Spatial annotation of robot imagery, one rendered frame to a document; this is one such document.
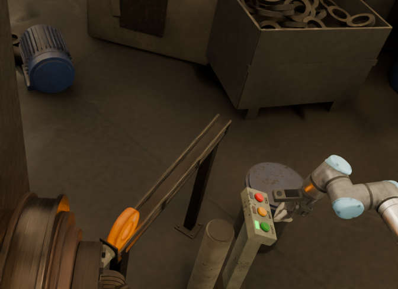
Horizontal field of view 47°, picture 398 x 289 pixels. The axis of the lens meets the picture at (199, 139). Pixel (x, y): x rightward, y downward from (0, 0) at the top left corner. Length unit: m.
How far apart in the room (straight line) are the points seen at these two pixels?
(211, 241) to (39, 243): 1.15
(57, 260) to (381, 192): 1.11
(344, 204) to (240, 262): 0.72
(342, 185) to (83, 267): 0.97
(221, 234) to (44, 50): 1.77
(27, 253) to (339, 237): 2.20
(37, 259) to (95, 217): 1.71
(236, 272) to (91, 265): 1.36
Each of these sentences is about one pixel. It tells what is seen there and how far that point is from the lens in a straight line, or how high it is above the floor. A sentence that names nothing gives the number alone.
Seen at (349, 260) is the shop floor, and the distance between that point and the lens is 2.74.
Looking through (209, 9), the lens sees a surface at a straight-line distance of 3.41.
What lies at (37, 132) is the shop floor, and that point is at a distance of 2.98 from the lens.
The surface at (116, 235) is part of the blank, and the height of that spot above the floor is 0.75.
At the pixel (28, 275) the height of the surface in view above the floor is 1.34.
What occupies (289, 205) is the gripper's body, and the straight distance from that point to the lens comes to 1.77.
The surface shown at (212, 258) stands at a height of 0.39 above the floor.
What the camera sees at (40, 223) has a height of 1.33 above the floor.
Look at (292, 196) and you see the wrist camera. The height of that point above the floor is 0.82.
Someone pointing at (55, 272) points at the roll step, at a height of 1.31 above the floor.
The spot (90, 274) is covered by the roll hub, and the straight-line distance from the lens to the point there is 0.90.
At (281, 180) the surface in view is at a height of 0.43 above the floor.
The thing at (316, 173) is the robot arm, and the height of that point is 0.94.
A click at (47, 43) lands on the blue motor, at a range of 3.16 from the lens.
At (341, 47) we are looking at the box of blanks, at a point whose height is 0.60.
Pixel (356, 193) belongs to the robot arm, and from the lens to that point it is 1.60.
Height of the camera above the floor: 2.04
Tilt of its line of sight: 43 degrees down
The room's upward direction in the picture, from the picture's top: 14 degrees clockwise
